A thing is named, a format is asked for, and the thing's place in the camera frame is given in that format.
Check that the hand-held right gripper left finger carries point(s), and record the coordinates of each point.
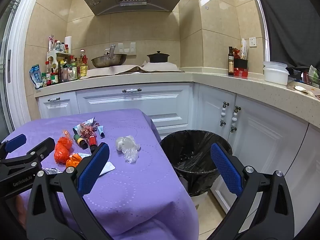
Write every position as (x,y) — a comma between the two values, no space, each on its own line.
(93,167)

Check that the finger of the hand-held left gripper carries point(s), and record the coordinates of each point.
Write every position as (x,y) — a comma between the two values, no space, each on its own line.
(42,147)
(15,141)

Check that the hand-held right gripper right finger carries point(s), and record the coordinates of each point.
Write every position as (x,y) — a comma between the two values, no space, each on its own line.
(226,167)

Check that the white packet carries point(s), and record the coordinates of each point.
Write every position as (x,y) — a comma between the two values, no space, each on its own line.
(244,48)
(107,168)

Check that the large orange plastic bag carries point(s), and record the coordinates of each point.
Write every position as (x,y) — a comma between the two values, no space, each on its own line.
(62,153)

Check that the red bottle with black cap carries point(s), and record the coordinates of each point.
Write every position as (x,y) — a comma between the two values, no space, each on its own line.
(92,142)

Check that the green bottle with gold band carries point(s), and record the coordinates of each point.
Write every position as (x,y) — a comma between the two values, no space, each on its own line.
(79,140)

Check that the black lined trash bin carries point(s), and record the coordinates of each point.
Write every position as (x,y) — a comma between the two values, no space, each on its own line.
(195,155)

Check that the clear plastic bag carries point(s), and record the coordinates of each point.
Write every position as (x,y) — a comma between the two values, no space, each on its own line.
(127,147)

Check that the small white sachet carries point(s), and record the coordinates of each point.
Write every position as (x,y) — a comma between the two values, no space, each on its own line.
(84,155)

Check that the small orange plastic bag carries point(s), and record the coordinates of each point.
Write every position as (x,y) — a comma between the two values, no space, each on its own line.
(73,160)

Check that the silver foil wrapper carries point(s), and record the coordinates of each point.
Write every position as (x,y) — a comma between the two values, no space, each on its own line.
(51,170)

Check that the red white checked ribbon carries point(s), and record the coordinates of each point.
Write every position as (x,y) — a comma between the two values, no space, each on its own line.
(87,130)

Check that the small light blue tube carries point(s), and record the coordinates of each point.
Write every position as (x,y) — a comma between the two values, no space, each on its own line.
(100,130)

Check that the purple tablecloth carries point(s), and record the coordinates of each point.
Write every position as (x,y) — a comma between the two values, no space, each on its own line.
(130,185)

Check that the silver blue torn wrapper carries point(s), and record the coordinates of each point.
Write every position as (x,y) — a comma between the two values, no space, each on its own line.
(86,123)

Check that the white kitchen cabinet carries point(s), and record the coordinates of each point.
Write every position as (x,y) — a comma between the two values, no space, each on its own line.
(262,135)

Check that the blue snack bag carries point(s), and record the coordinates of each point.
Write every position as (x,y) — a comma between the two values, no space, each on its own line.
(36,76)

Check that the group of seasoning bottles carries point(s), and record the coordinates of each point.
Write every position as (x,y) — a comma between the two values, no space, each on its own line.
(70,70)

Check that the white spice rack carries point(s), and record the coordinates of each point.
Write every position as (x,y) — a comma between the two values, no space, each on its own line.
(60,54)

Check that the red box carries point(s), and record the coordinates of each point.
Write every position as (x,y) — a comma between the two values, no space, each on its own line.
(241,72)

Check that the beige paper sheet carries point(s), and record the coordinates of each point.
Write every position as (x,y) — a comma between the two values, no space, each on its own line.
(161,66)
(117,69)

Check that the dark olive oil bottle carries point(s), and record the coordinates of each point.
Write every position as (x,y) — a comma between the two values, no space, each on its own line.
(231,63)

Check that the white plastic container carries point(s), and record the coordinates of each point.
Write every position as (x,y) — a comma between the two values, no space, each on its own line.
(275,73)

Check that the white paper towel roll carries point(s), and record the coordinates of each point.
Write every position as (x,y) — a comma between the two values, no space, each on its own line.
(68,43)

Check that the steel wok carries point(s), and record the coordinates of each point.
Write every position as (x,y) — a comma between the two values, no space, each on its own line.
(108,60)

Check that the beige spoon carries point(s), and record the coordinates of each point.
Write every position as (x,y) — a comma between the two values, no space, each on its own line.
(301,88)

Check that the red crinkled wrapper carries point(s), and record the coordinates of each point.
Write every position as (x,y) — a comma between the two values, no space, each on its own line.
(236,53)

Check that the white upright packet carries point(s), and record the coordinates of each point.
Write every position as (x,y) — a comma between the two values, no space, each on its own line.
(244,48)

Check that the green packet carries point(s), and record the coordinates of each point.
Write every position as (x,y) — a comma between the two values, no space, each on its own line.
(314,76)

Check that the black lidded pot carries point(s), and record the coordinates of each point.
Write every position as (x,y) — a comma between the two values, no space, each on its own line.
(158,57)

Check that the dark cloth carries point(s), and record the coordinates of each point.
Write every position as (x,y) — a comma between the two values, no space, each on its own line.
(292,17)

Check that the white sliding door frame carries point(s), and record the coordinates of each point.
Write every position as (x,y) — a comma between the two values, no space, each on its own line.
(18,67)

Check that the white double wall socket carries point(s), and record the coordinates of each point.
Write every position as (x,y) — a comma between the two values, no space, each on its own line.
(127,47)

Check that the white single wall socket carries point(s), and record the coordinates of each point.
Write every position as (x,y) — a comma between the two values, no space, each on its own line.
(252,42)

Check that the white window frame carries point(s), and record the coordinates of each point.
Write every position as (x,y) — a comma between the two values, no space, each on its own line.
(265,30)

